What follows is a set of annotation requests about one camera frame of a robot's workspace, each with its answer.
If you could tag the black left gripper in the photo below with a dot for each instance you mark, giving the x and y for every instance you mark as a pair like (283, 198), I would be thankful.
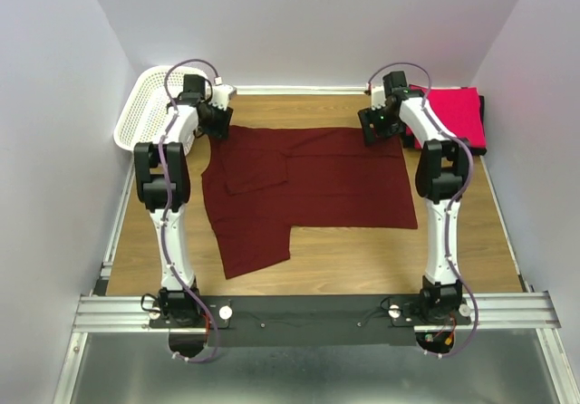
(221, 129)

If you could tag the folded pink t shirt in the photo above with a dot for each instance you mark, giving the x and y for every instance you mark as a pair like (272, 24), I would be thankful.
(457, 114)

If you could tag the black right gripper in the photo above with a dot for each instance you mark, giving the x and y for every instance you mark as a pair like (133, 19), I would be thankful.
(367, 117)

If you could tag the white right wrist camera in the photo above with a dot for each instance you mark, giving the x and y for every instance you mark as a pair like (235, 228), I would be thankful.
(377, 95)

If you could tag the white plastic laundry basket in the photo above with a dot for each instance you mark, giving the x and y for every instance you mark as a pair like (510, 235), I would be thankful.
(144, 116)

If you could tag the maroon t shirt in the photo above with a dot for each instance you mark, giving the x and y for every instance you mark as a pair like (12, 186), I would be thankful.
(260, 183)

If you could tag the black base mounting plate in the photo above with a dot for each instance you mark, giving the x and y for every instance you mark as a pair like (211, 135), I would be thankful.
(226, 322)

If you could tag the folded black t shirt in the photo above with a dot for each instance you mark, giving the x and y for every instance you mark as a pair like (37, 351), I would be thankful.
(483, 127)

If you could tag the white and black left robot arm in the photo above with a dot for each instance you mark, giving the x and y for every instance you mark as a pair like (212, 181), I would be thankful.
(164, 188)

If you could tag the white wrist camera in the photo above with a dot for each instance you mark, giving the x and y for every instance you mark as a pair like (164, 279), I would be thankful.
(377, 95)
(222, 94)

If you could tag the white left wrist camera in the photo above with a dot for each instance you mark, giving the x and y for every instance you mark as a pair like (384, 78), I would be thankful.
(222, 94)

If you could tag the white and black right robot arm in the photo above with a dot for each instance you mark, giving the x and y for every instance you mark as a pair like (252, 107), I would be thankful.
(443, 174)

